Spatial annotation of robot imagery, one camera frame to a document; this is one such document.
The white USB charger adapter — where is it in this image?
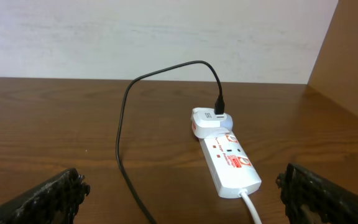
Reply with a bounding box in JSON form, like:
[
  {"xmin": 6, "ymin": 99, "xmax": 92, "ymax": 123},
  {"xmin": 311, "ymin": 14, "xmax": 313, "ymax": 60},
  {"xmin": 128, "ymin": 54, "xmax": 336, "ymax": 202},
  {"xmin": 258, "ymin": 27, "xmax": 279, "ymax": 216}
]
[{"xmin": 191, "ymin": 108, "xmax": 233, "ymax": 139}]

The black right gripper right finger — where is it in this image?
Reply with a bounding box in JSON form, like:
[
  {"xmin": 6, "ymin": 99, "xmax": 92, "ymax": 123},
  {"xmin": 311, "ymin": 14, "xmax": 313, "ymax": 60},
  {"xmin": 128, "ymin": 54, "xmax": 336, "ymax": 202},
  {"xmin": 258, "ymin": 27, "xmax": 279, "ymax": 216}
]
[{"xmin": 276, "ymin": 163, "xmax": 358, "ymax": 224}]

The white power strip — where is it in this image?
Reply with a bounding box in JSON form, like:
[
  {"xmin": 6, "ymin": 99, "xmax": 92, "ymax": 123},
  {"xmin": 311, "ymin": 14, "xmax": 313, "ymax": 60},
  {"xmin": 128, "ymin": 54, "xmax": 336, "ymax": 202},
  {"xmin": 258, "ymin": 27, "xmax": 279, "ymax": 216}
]
[{"xmin": 200, "ymin": 132, "xmax": 262, "ymax": 198}]

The black charging cable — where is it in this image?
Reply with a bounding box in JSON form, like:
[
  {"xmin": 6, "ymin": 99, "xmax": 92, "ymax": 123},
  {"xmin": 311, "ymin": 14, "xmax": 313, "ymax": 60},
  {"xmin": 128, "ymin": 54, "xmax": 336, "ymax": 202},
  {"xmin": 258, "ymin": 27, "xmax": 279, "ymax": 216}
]
[{"xmin": 115, "ymin": 60, "xmax": 226, "ymax": 224}]

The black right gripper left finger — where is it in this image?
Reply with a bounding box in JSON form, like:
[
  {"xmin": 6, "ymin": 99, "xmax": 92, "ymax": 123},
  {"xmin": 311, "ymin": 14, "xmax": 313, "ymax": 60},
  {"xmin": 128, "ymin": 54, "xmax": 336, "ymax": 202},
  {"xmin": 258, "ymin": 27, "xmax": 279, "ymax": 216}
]
[{"xmin": 0, "ymin": 168, "xmax": 91, "ymax": 224}]

